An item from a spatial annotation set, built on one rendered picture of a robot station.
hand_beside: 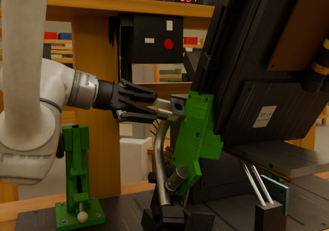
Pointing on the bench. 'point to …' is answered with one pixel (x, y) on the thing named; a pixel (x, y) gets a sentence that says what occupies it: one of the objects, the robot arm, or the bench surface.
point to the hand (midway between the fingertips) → (166, 109)
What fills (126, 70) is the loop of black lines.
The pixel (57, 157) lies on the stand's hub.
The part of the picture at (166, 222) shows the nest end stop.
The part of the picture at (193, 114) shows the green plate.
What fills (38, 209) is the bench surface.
